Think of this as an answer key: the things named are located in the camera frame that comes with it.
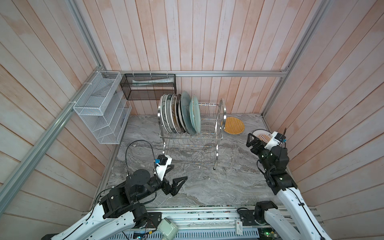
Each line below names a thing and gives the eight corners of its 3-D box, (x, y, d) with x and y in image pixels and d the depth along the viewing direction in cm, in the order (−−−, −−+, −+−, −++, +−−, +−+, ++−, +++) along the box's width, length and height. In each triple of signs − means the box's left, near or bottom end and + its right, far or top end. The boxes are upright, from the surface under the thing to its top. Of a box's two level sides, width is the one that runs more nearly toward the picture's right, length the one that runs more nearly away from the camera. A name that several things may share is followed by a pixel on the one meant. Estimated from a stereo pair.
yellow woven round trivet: (225, 134, 111) (225, 132, 109) (222, 118, 121) (222, 116, 120) (245, 134, 111) (246, 132, 109) (240, 118, 121) (241, 116, 120)
